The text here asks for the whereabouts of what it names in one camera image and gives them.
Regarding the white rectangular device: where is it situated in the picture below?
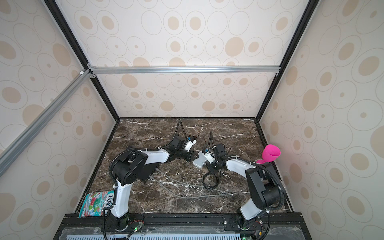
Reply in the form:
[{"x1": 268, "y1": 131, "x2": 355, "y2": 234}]
[{"x1": 193, "y1": 151, "x2": 207, "y2": 169}]

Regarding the black cable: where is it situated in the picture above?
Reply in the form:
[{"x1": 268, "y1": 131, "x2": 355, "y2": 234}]
[{"x1": 202, "y1": 171, "x2": 220, "y2": 190}]

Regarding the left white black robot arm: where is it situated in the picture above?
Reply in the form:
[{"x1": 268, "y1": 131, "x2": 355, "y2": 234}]
[{"x1": 103, "y1": 121, "x2": 197, "y2": 232}]

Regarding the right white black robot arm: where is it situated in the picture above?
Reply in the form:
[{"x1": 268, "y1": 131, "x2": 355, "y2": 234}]
[{"x1": 198, "y1": 144, "x2": 287, "y2": 224}]

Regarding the pink plastic goblet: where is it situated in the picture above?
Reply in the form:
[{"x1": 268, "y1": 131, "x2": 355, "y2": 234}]
[{"x1": 256, "y1": 145, "x2": 281, "y2": 164}]

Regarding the colourful snack packet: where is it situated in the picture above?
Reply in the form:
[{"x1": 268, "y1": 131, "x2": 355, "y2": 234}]
[{"x1": 79, "y1": 191, "x2": 114, "y2": 218}]

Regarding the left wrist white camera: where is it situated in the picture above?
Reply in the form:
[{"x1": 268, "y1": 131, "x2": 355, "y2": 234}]
[{"x1": 184, "y1": 137, "x2": 197, "y2": 152}]

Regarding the horizontal aluminium frame bar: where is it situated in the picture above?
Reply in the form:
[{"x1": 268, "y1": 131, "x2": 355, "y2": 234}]
[{"x1": 87, "y1": 66, "x2": 281, "y2": 76}]

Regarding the black front rail base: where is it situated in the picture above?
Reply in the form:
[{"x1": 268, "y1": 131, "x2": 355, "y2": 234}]
[{"x1": 54, "y1": 213, "x2": 311, "y2": 240}]

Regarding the left diagonal aluminium frame bar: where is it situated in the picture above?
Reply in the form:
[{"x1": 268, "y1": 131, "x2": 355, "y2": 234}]
[{"x1": 1, "y1": 70, "x2": 91, "y2": 175}]

